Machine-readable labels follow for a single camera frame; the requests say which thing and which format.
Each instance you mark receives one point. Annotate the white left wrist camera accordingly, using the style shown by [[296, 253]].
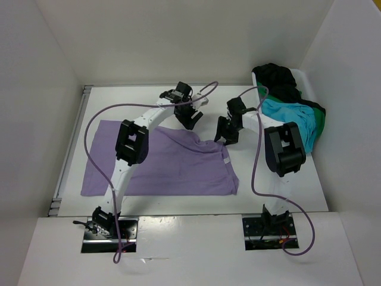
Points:
[[199, 100]]

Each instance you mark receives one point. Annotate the cyan t shirt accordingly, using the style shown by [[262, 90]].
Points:
[[302, 115]]

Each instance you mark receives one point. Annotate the purple t shirt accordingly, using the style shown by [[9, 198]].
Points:
[[179, 163]]

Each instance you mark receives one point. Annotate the white plastic laundry basket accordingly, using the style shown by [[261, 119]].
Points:
[[302, 82]]

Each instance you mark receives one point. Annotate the green t shirt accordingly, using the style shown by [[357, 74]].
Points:
[[320, 117]]

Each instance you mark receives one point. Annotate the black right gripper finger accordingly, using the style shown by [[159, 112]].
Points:
[[222, 128], [231, 138]]

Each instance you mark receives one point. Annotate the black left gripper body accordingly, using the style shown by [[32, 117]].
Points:
[[187, 111]]

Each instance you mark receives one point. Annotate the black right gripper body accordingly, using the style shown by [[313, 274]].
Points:
[[231, 126]]

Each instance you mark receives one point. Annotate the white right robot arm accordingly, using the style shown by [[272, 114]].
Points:
[[283, 149]]

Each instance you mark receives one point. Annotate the aluminium table edge rail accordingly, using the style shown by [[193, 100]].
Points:
[[122, 98]]

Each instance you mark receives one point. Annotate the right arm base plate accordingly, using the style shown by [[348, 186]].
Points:
[[257, 237]]

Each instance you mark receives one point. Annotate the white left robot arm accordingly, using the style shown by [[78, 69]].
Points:
[[132, 146]]

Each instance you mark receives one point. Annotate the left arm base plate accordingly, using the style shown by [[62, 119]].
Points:
[[101, 243]]

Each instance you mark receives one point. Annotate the black t shirt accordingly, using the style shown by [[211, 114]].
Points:
[[282, 85]]

